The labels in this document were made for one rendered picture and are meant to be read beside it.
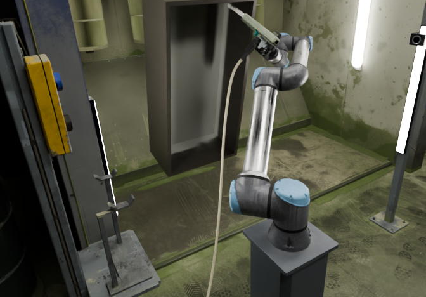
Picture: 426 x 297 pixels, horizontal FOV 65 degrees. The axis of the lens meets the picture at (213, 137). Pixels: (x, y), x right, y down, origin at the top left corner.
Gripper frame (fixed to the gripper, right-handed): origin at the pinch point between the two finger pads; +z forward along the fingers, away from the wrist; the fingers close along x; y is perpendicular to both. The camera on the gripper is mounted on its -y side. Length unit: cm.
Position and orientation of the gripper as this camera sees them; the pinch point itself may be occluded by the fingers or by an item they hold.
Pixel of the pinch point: (258, 35)
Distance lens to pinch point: 196.5
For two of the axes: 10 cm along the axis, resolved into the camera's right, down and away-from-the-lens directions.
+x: -4.9, -6.7, 5.5
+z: -5.7, -2.3, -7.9
